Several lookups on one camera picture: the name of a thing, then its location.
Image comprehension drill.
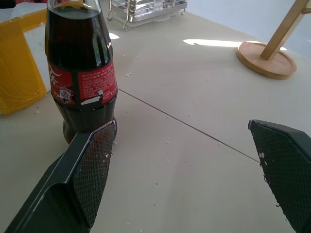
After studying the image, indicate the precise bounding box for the silver metal wire rack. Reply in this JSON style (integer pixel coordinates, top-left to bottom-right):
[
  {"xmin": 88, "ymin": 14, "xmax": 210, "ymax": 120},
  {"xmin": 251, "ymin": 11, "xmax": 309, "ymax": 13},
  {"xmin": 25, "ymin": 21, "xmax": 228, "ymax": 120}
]
[{"xmin": 107, "ymin": 0, "xmax": 187, "ymax": 32}]

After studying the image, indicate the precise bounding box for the yellow and white foam block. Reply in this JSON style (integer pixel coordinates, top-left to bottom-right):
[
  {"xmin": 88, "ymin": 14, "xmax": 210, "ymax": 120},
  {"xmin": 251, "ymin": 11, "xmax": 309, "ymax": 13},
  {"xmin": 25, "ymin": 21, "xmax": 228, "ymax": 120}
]
[{"xmin": 0, "ymin": 0, "xmax": 53, "ymax": 116}]

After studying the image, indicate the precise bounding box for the wooden stand with round base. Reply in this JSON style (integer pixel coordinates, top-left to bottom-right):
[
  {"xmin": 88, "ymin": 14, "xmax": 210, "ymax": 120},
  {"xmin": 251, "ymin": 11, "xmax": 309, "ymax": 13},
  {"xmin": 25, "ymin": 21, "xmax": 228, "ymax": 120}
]
[{"xmin": 236, "ymin": 0, "xmax": 311, "ymax": 81}]

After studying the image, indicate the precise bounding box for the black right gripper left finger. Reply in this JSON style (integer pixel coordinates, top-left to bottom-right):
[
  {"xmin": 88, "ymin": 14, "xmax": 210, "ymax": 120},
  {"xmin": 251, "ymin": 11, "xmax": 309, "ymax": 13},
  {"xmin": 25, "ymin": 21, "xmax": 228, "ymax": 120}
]
[{"xmin": 4, "ymin": 120, "xmax": 117, "ymax": 233}]

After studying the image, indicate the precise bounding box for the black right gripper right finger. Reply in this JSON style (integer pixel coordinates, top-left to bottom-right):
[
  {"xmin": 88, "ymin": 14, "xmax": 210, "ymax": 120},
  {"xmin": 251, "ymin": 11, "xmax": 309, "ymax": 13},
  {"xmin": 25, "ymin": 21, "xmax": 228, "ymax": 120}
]
[{"xmin": 247, "ymin": 119, "xmax": 311, "ymax": 233}]

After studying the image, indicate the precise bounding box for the cola bottle with red label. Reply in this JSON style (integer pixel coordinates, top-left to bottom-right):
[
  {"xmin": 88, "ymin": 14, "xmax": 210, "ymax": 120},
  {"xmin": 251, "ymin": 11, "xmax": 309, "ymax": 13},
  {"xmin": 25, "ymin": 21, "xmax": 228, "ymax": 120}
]
[{"xmin": 44, "ymin": 0, "xmax": 119, "ymax": 146}]

